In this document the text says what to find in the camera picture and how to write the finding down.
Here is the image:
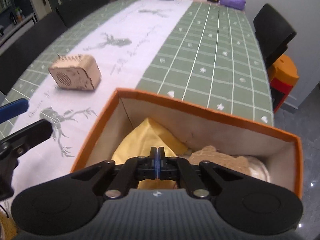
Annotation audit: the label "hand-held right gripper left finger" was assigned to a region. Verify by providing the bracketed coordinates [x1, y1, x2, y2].
[71, 146, 158, 200]

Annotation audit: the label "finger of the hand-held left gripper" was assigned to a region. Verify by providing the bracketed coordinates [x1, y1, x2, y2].
[0, 119, 53, 159]
[0, 98, 30, 124]

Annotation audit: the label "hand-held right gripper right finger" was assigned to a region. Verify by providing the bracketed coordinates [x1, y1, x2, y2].
[158, 146, 247, 200]

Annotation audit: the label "yellow cloth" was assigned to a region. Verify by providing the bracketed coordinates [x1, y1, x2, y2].
[111, 117, 188, 190]

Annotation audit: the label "brown plush cloth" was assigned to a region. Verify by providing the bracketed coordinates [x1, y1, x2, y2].
[187, 145, 250, 178]

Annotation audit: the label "orange cardboard box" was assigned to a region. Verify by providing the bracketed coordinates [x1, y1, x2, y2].
[70, 87, 304, 200]

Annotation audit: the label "white towel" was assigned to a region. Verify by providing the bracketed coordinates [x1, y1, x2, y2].
[246, 155, 271, 183]

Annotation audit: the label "black chair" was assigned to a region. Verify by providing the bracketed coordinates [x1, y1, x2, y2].
[253, 3, 297, 68]
[0, 12, 68, 95]
[55, 0, 115, 29]

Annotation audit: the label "wooden radio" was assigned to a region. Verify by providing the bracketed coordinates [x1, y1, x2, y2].
[48, 52, 102, 91]

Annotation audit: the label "white drawer cabinet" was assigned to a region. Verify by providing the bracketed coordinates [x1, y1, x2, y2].
[0, 14, 35, 50]

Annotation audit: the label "small bottles on cabinet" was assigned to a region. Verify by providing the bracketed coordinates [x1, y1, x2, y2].
[10, 7, 25, 24]

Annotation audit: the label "green checked tablecloth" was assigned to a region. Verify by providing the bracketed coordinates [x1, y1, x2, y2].
[0, 0, 274, 205]

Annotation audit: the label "white printed table runner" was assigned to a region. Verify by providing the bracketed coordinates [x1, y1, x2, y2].
[0, 0, 194, 201]

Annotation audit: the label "red plastic stool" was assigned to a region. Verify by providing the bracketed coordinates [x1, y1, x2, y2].
[271, 79, 294, 113]

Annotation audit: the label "orange plastic stool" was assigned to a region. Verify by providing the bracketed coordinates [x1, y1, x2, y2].
[269, 54, 300, 88]

